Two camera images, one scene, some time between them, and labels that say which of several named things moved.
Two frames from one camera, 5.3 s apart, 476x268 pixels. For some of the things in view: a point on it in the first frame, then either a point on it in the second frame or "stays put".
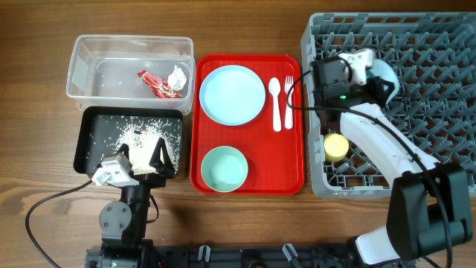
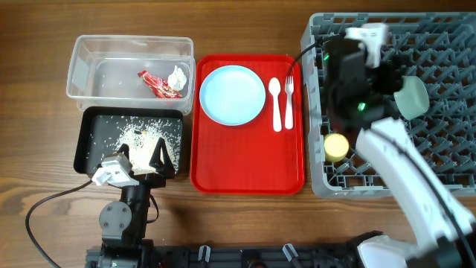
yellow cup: [335, 147] stays put
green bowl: [224, 168] -> [413, 98]
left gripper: [163, 170] stays put
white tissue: [177, 80] stays put
